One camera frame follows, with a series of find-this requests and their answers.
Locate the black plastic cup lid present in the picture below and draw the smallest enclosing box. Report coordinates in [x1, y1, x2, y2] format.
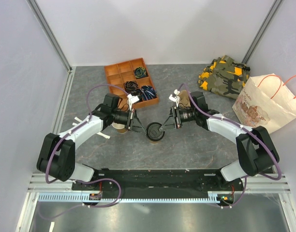
[146, 122, 165, 140]

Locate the dark brown rolled sock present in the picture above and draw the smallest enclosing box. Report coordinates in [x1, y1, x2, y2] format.
[124, 81, 138, 93]

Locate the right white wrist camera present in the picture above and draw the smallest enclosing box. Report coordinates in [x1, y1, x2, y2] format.
[169, 89, 180, 107]

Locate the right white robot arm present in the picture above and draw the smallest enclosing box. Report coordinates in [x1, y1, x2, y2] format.
[158, 91, 280, 190]

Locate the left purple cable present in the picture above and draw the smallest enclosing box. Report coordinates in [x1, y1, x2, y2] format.
[38, 84, 132, 219]

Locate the dark blue rolled sock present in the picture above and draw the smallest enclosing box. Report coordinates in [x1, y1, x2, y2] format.
[131, 88, 143, 102]

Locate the cardboard cup carrier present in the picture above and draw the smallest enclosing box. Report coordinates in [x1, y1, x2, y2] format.
[178, 90, 191, 109]

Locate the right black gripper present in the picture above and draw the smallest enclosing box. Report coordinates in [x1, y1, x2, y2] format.
[159, 106, 197, 132]

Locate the blue striped rolled sock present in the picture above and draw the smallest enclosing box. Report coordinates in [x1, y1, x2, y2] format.
[141, 85, 157, 101]

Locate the brown paper cup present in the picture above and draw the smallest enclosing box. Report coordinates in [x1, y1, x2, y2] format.
[149, 139, 161, 144]
[111, 122, 128, 134]

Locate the aluminium frame post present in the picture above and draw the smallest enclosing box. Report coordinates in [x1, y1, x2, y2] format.
[242, 0, 284, 64]
[27, 0, 73, 73]

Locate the left aluminium frame post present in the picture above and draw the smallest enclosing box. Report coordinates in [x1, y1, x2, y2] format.
[27, 0, 73, 73]

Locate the orange compartment tray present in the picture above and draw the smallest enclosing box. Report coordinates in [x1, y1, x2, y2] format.
[104, 58, 159, 109]

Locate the right aluminium frame post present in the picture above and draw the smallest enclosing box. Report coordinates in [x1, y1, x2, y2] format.
[242, 0, 284, 64]

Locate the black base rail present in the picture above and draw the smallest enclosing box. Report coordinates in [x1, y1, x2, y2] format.
[72, 169, 243, 198]

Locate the camouflage folded garment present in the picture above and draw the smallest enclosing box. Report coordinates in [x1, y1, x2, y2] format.
[198, 55, 251, 100]

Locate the green rolled sock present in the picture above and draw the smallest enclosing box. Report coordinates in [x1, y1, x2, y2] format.
[134, 67, 148, 79]

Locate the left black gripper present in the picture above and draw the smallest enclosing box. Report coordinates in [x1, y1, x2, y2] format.
[112, 108, 147, 134]

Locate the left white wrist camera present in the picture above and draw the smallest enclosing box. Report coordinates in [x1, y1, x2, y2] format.
[127, 94, 140, 110]

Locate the slotted cable duct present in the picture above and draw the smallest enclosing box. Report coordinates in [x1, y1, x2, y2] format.
[38, 192, 222, 203]

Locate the white paper takeout bag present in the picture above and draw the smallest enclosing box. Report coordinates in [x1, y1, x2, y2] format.
[232, 73, 296, 133]

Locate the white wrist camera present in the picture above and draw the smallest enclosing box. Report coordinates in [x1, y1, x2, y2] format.
[127, 94, 140, 110]
[169, 89, 180, 107]

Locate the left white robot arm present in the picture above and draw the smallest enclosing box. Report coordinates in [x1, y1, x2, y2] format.
[37, 93, 147, 190]

